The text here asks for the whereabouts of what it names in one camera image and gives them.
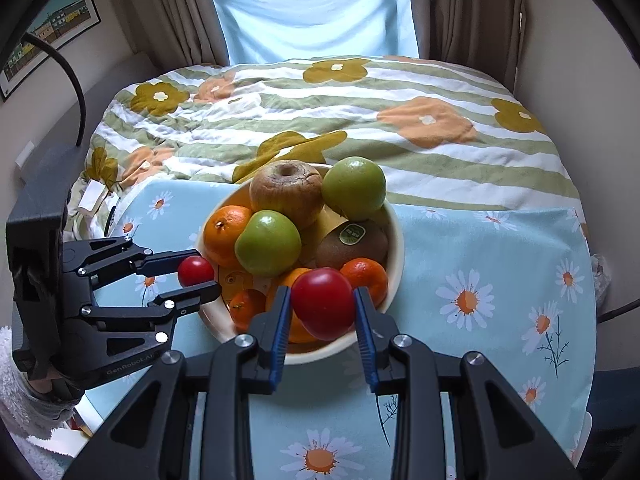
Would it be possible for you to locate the framed wall poster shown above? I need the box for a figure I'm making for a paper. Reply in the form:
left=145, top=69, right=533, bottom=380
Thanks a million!
left=0, top=0, right=103, bottom=104

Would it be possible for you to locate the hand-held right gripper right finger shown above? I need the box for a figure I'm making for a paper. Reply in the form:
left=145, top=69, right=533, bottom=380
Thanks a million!
left=352, top=286, right=583, bottom=480

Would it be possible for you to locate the brown kiwi with sticker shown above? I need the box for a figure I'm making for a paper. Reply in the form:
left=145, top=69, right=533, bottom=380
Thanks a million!
left=315, top=220, right=390, bottom=270

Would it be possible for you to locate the striped floral blanket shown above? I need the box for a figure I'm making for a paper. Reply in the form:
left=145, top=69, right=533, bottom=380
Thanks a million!
left=70, top=57, right=583, bottom=241

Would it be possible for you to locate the cream bear print plate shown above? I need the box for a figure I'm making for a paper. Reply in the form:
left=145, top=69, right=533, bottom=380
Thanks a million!
left=196, top=162, right=405, bottom=365

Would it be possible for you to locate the white wall socket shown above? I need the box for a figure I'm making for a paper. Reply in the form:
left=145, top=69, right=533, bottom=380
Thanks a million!
left=14, top=141, right=37, bottom=169

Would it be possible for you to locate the small mandarin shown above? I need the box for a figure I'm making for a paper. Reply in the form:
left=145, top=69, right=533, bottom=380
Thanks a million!
left=229, top=288, right=267, bottom=332
left=340, top=257, right=389, bottom=308

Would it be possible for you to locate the light blue window cloth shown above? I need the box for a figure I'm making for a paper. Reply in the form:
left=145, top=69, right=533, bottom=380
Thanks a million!
left=207, top=0, right=422, bottom=67

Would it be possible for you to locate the light blue daisy tablecloth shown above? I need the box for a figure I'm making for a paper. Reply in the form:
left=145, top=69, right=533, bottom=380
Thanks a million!
left=80, top=177, right=598, bottom=480

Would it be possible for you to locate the person's left forearm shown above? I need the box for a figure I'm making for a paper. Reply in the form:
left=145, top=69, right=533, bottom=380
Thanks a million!
left=0, top=327, right=98, bottom=480

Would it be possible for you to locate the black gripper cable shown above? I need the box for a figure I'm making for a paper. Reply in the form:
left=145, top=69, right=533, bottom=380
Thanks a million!
left=24, top=34, right=89, bottom=149

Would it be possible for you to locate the large orange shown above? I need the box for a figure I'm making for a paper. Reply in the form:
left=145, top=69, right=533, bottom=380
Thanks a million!
left=265, top=266, right=321, bottom=345

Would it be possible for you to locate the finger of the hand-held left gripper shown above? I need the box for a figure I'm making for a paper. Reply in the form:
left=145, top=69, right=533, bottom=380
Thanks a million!
left=62, top=234, right=202, bottom=295
left=65, top=281, right=222, bottom=390

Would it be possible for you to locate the white blanket tag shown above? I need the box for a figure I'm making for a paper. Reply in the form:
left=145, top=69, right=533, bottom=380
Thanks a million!
left=80, top=182, right=109, bottom=217

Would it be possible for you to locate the person's left hand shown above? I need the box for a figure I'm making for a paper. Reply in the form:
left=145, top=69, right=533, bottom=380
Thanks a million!
left=27, top=377, right=68, bottom=403

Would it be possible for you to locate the wrinkled yellow apple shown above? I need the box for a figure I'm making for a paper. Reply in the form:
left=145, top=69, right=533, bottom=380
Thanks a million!
left=250, top=159, right=324, bottom=231

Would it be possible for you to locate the medium orange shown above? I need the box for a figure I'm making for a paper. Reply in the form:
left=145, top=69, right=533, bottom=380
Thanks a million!
left=202, top=205, right=253, bottom=268

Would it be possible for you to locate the dark blue cloth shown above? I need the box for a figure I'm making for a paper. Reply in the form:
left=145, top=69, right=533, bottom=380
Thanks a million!
left=584, top=369, right=640, bottom=463

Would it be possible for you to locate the green apple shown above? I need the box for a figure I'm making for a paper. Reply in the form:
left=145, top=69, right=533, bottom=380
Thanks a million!
left=321, top=156, right=387, bottom=221
left=235, top=210, right=302, bottom=277

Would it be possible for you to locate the clear plastic bag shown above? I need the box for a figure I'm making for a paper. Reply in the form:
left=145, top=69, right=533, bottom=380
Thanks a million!
left=589, top=254, right=609, bottom=307

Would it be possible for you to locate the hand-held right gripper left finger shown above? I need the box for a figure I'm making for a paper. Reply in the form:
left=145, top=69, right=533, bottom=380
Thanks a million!
left=62, top=285, right=293, bottom=480

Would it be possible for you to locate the beige curtain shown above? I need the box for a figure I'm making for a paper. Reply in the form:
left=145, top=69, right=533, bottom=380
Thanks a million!
left=119, top=0, right=232, bottom=69
left=406, top=0, right=532, bottom=97

